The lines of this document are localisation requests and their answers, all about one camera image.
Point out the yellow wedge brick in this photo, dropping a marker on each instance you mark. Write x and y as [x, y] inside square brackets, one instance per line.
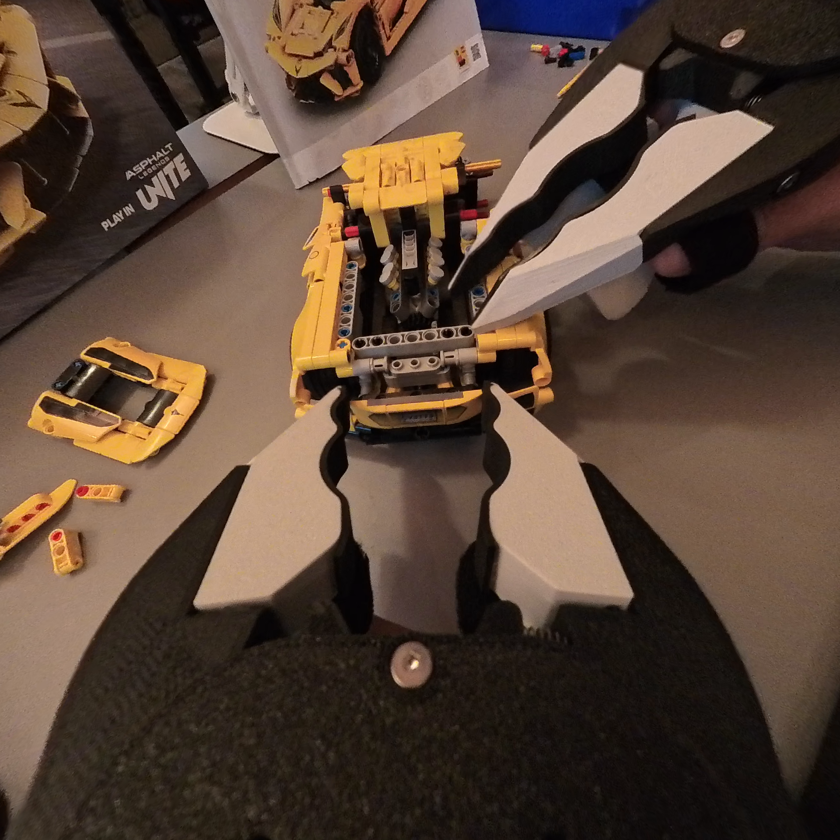
[33, 518]

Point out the yellow toy car hood section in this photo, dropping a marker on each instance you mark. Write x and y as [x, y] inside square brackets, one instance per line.
[170, 387]

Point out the toy car cardboard box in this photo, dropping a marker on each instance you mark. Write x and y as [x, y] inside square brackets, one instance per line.
[79, 164]

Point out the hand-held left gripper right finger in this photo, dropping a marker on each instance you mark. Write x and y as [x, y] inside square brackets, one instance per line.
[558, 538]

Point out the toy car instruction booklet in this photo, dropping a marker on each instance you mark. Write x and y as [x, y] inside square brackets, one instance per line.
[367, 79]

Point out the short yellow toy beam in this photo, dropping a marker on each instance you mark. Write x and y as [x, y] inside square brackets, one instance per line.
[67, 551]
[100, 492]

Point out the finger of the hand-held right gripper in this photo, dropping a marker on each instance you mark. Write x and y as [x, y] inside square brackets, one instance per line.
[623, 223]
[577, 131]

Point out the yellow toy axle rod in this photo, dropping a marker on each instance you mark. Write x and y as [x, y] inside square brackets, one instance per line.
[571, 82]

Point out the yellow toy car model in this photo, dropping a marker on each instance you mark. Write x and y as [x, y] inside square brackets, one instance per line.
[420, 275]

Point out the blue plastic bin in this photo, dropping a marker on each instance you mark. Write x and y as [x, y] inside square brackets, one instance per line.
[551, 16]

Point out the cluster of small black bricks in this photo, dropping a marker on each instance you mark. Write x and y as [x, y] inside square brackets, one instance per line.
[564, 54]

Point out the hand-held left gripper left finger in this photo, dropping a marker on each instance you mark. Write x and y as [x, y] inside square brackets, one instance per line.
[269, 538]

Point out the person's right hand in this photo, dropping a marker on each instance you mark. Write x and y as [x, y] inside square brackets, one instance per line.
[800, 223]

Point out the grey desk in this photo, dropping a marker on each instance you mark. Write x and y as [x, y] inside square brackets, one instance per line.
[656, 426]

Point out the white flat base plate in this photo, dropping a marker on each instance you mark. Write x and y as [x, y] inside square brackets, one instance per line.
[243, 131]

